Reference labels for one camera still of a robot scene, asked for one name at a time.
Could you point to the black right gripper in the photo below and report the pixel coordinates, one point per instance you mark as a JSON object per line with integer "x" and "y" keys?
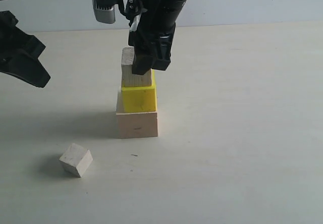
{"x": 151, "y": 35}

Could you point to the small pale wooden cube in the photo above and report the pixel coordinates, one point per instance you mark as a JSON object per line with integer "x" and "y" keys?
{"x": 76, "y": 160}

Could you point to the yellow painted wooden cube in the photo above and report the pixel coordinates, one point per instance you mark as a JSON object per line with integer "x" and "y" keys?
{"x": 140, "y": 99}

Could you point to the medium grained wooden cube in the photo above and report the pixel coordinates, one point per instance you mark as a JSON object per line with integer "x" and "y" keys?
{"x": 128, "y": 78}

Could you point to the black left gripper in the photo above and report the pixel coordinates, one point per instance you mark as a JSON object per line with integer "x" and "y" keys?
{"x": 19, "y": 53}

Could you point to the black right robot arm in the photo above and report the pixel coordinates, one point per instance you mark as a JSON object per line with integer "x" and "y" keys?
{"x": 154, "y": 4}

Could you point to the large natural wooden cube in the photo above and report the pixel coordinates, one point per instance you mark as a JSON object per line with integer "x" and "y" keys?
{"x": 135, "y": 125}

